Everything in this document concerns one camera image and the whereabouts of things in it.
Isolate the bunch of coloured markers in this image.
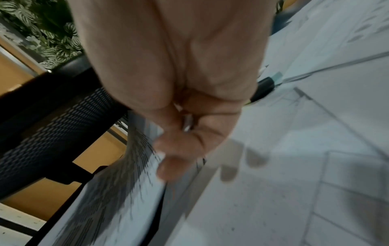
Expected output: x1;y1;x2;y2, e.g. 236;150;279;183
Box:
248;71;285;104

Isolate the green plant wall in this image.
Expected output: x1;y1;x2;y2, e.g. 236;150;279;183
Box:
0;0;84;70

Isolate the black mesh tiered tray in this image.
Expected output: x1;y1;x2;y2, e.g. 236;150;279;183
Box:
0;57;131;246

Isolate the printed paper sheet bundle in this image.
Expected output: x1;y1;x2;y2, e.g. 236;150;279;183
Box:
45;96;389;246

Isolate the person's right hand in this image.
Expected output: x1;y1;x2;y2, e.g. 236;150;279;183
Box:
68;0;277;182

